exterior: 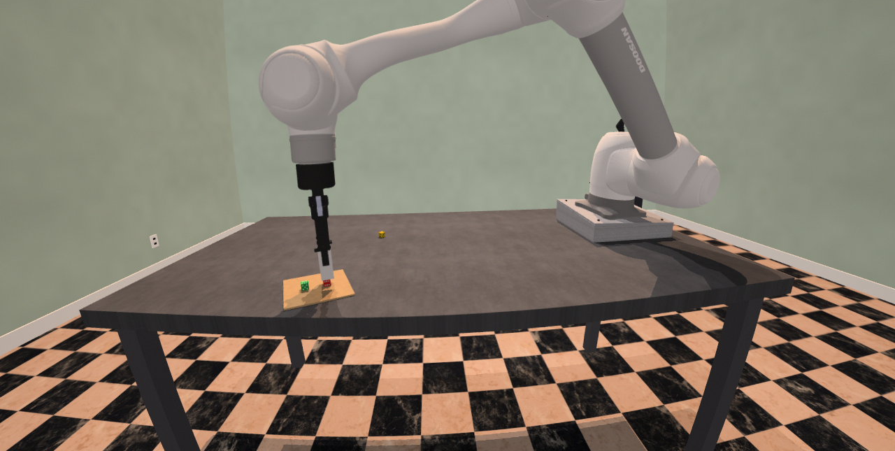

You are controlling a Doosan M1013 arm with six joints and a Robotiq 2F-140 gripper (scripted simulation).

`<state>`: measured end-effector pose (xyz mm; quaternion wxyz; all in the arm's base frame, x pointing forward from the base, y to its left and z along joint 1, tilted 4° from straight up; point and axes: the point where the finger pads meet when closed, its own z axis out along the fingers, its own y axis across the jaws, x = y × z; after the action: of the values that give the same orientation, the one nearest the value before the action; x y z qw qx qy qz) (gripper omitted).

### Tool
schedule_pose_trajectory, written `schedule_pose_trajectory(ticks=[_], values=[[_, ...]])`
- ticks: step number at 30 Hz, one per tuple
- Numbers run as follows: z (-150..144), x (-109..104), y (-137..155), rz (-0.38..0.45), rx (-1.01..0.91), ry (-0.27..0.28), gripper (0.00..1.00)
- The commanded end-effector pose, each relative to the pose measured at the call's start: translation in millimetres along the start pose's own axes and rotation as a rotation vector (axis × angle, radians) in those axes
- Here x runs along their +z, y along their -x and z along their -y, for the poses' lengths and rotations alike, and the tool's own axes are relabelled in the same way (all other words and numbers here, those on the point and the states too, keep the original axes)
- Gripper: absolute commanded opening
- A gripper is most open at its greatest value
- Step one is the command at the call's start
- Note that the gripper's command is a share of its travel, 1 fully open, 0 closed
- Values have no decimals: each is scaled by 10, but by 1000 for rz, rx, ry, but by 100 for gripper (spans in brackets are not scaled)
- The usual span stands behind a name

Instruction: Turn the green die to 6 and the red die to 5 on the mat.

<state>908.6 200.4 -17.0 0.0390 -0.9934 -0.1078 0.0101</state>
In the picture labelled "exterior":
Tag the orange mat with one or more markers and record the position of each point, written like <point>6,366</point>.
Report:
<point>293,297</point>

